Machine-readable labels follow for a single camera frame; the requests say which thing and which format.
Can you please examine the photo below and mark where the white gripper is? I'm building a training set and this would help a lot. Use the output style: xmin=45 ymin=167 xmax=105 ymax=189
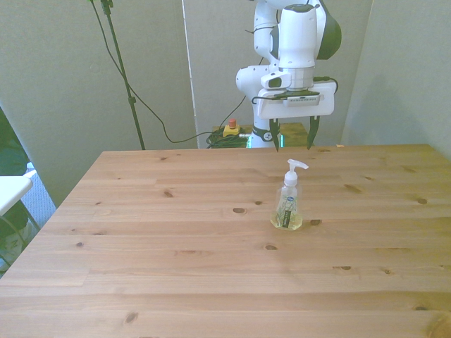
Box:
xmin=256 ymin=81 xmax=335 ymax=153

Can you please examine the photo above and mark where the clear sanitizer pump bottle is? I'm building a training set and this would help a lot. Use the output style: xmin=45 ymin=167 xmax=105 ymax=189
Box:
xmin=270 ymin=158 xmax=310 ymax=232

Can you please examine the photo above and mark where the yellow emergency stop box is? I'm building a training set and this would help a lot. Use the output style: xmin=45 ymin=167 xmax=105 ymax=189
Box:
xmin=223 ymin=119 xmax=242 ymax=139

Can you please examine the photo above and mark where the white side table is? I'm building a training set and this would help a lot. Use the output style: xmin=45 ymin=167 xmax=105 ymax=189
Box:
xmin=0 ymin=169 xmax=37 ymax=216

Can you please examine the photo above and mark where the coiled green cable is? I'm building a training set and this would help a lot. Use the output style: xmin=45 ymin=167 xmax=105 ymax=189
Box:
xmin=206 ymin=130 xmax=252 ymax=149

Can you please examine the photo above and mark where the black hanging cable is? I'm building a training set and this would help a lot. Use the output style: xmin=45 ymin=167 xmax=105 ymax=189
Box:
xmin=86 ymin=0 xmax=247 ymax=144

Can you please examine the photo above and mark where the black camera stand pole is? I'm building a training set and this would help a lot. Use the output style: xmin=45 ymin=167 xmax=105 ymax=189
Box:
xmin=100 ymin=0 xmax=147 ymax=151

